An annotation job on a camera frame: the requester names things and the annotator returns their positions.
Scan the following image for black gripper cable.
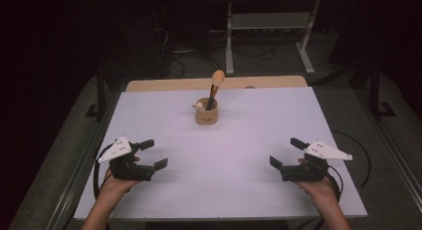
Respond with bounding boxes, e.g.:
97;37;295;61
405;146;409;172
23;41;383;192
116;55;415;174
326;128;372;203
93;143;114;199

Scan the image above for white metal desk frame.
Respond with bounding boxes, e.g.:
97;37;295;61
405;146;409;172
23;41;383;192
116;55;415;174
224;0;321;77

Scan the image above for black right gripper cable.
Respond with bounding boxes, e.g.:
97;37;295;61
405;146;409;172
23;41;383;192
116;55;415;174
326;128;372;203

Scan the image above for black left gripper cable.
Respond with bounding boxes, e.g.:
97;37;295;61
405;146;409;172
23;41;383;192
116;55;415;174
93;143;114;199

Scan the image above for round wooden brush holder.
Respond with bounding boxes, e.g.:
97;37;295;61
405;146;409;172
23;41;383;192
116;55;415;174
192;97;220;126

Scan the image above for wooden spoon with black handle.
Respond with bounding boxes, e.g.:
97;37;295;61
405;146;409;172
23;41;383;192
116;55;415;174
206;69;226;112

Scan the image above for person's left hand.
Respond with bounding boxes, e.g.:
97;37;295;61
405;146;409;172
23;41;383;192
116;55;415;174
99;155;142;204

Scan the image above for tangle of black floor cables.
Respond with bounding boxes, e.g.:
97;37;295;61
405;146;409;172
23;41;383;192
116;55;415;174
153;26;277;79

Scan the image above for black metal stand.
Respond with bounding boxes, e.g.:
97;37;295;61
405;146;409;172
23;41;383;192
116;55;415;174
367;61;398;120
85;65;109;122

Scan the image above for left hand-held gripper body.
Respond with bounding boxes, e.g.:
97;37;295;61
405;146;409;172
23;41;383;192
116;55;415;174
97;135;156;182

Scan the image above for person's right hand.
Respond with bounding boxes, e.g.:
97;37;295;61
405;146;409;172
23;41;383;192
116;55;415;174
294;157;340;207

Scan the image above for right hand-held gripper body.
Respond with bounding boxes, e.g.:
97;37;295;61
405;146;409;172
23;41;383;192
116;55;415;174
279;139;354;183

